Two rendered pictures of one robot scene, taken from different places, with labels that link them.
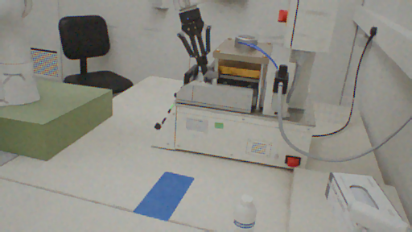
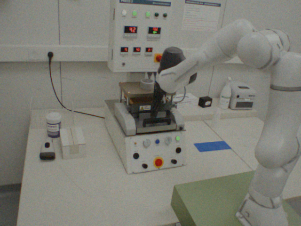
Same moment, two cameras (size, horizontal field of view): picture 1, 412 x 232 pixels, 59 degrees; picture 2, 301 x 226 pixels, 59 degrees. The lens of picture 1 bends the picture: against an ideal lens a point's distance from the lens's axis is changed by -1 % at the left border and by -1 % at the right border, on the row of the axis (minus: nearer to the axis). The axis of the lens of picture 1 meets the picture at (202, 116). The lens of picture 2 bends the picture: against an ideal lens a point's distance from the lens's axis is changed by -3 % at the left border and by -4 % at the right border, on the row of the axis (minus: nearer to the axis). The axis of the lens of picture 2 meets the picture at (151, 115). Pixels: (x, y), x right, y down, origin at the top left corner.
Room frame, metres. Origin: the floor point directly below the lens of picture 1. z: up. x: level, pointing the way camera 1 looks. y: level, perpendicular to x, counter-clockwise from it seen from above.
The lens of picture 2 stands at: (2.05, 1.07, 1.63)
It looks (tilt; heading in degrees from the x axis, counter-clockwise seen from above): 26 degrees down; 235
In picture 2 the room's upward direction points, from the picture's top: 6 degrees clockwise
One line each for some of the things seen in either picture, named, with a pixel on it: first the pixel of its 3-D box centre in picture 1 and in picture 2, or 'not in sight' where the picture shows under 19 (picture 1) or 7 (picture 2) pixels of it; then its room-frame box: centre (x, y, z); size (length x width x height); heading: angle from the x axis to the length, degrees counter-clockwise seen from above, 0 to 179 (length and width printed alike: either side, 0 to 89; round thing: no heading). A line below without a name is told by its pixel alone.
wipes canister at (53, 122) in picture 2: not in sight; (54, 125); (1.73, -0.39, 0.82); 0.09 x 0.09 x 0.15
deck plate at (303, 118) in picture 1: (248, 98); (141, 114); (1.27, -0.16, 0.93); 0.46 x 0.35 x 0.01; 79
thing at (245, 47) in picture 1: (253, 56); (147, 89); (1.25, -0.15, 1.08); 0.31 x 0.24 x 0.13; 169
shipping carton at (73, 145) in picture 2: not in sight; (72, 142); (1.68, -0.21, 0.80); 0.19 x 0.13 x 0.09; 76
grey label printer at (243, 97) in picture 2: not in sight; (238, 95); (0.29, -0.27, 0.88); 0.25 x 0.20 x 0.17; 70
